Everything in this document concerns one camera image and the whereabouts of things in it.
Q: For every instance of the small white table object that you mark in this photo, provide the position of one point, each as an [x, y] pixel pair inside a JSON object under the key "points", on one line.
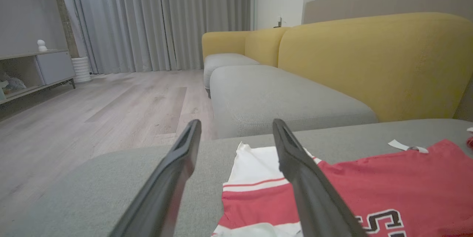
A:
{"points": [[279, 22]]}

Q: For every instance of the green indoor tree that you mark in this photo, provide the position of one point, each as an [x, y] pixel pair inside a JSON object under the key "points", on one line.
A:
{"points": [[64, 11]]}

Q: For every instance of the narrow yellow sofa backrest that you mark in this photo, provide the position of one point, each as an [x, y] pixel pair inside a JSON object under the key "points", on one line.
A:
{"points": [[264, 47]]}

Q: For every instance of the yellow sofa armrest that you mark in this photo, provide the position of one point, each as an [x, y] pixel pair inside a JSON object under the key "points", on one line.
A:
{"points": [[221, 43]]}

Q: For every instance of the beige grey curtain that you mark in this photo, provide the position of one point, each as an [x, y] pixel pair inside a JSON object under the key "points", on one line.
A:
{"points": [[207, 8]]}

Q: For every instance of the light grey sheer curtain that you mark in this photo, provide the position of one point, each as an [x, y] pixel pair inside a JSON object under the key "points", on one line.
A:
{"points": [[118, 19]]}

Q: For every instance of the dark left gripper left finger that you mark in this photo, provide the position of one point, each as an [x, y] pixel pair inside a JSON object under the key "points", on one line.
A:
{"points": [[166, 185]]}

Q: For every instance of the low grey tv cabinet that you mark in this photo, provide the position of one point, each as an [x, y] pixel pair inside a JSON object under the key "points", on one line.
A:
{"points": [[55, 67]]}

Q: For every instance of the white ribbed plant pot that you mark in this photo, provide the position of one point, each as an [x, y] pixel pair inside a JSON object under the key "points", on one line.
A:
{"points": [[81, 70]]}

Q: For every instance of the small grey sofa seat cushion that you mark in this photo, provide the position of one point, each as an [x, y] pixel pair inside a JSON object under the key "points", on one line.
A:
{"points": [[225, 61]]}

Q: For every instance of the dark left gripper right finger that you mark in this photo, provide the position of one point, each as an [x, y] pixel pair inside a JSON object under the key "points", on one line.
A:
{"points": [[310, 192]]}

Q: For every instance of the red and white jersey top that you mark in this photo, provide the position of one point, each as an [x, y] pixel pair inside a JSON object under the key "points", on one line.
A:
{"points": [[388, 185]]}

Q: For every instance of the white figurine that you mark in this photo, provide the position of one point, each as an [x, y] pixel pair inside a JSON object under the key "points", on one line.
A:
{"points": [[41, 45]]}

